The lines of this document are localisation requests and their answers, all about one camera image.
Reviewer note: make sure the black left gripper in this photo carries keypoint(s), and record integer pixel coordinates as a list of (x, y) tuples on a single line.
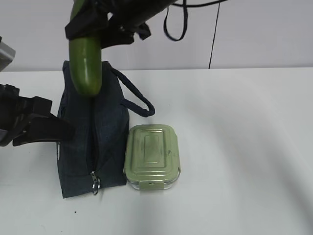
[(17, 113)]

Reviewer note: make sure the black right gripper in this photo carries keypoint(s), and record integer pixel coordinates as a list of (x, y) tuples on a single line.
[(89, 16)]

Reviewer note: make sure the green cucumber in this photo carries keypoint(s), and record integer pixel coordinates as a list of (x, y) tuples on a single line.
[(85, 64)]

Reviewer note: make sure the dark navy fabric lunch bag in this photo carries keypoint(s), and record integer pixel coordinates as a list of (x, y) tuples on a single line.
[(94, 158)]

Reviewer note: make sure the green lid glass lunch box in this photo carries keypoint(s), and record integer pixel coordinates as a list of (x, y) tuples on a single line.
[(152, 157)]

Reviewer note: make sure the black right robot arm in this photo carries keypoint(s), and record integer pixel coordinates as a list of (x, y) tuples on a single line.
[(135, 12)]

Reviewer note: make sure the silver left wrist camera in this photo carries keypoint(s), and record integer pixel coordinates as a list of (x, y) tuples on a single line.
[(7, 55)]

